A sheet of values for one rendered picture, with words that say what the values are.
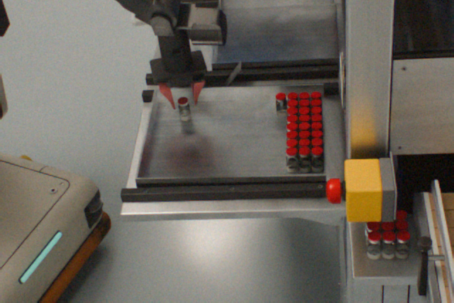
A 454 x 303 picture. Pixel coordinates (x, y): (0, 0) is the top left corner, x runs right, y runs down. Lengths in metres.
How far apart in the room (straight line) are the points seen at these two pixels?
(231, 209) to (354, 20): 0.45
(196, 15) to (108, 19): 2.19
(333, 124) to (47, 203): 1.08
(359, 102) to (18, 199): 1.41
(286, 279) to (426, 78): 1.33
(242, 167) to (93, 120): 1.64
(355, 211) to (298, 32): 0.66
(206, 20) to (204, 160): 0.27
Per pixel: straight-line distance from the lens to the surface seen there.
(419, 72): 1.25
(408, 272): 1.37
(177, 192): 1.48
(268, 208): 1.46
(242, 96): 1.68
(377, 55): 1.23
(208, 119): 1.65
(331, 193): 1.31
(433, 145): 1.35
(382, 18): 1.19
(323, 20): 1.90
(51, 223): 2.39
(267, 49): 1.82
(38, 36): 3.66
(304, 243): 2.58
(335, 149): 1.57
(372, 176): 1.30
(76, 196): 2.45
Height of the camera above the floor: 1.94
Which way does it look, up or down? 41 degrees down
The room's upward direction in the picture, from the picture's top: 7 degrees counter-clockwise
